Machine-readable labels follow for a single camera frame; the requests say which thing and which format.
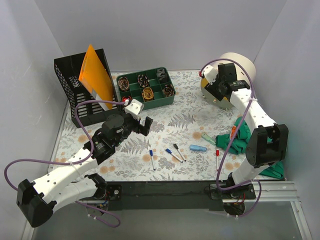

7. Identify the black cap marker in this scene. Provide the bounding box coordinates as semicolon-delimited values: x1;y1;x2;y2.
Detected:
173;143;187;162

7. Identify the light green clear highlighter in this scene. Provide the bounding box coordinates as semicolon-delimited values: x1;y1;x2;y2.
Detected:
201;133;216;146

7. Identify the black mesh file holder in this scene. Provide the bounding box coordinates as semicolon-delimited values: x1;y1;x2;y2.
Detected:
54;48;119;128

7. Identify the aluminium frame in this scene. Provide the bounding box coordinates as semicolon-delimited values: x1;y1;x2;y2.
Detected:
22;181;312;240

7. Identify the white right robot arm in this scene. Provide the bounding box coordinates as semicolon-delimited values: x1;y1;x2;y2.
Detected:
202;62;289;199

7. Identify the blue cap marker left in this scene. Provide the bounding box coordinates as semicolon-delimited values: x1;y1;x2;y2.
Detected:
149;149;156;171

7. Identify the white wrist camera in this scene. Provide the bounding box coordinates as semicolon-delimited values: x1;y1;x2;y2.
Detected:
199;65;218;88
124;99;144;121

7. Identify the orange plastic folder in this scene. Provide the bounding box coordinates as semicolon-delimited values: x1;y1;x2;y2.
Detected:
78;44;114;102

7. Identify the floral table mat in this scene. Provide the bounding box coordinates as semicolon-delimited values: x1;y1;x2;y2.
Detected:
49;71;271;182

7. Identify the red cap marker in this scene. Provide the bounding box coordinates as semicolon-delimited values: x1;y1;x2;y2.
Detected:
215;148;220;171

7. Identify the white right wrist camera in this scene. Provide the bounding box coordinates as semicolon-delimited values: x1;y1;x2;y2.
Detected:
199;65;218;88

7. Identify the green cloth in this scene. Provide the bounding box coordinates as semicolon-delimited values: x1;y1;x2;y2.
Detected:
215;116;285;180

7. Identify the blue cap marker middle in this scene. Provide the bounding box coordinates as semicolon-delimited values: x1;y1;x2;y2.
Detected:
165;148;184;163

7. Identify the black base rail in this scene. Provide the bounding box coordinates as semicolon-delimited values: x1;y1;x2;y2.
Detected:
107;180;256;211

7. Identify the blue highlighter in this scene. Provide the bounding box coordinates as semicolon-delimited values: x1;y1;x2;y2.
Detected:
189;144;208;152

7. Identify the green compartment tray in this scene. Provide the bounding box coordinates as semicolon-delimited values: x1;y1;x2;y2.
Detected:
116;67;176;110

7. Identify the blue cap marker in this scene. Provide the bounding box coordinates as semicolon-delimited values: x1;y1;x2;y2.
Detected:
149;149;156;171
165;148;184;163

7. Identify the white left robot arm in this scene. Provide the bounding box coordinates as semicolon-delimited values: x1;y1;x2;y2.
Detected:
16;112;153;228

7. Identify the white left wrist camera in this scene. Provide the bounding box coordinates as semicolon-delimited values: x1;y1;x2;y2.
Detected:
124;99;144;121

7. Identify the cream cylindrical drawer box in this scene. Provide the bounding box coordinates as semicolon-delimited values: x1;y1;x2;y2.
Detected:
200;52;256;109

